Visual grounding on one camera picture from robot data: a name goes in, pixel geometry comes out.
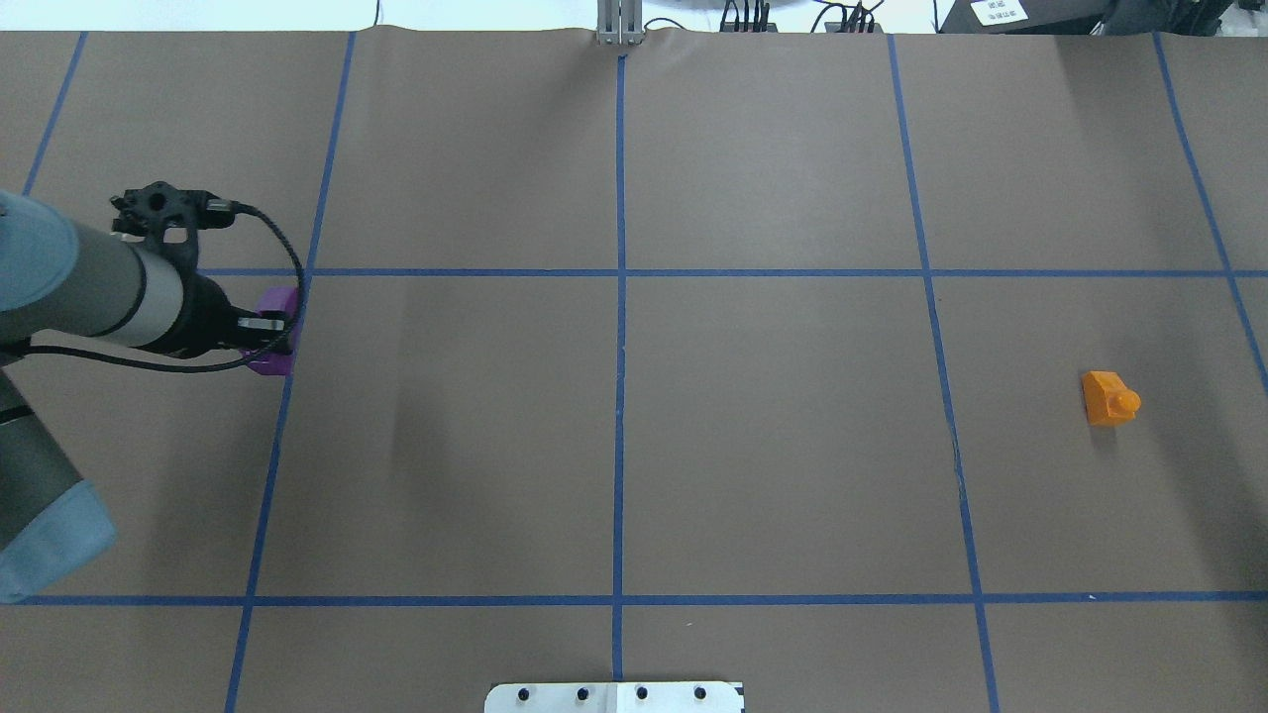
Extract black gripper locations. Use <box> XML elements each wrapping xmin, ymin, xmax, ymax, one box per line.
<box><xmin>172</xmin><ymin>271</ymin><xmax>297</xmax><ymax>359</ymax></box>

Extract purple trapezoid block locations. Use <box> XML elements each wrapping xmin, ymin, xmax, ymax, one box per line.
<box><xmin>249</xmin><ymin>287</ymin><xmax>301</xmax><ymax>377</ymax></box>

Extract orange trapezoid block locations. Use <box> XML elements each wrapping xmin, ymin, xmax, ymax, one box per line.
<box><xmin>1082</xmin><ymin>370</ymin><xmax>1142</xmax><ymax>428</ymax></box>

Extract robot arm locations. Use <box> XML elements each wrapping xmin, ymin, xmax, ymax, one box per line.
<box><xmin>1</xmin><ymin>181</ymin><xmax>306</xmax><ymax>605</ymax></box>

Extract black box with label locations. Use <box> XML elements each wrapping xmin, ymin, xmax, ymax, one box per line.
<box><xmin>936</xmin><ymin>1</ymin><xmax>1118</xmax><ymax>36</ymax></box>

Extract aluminium frame post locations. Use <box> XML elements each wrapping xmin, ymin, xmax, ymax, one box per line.
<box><xmin>593</xmin><ymin>0</ymin><xmax>647</xmax><ymax>47</ymax></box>

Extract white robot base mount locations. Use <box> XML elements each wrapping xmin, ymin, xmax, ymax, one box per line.
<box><xmin>483</xmin><ymin>681</ymin><xmax>747</xmax><ymax>712</ymax></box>

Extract black cables behind table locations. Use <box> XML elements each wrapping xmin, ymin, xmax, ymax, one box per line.
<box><xmin>718</xmin><ymin>0</ymin><xmax>886</xmax><ymax>36</ymax></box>

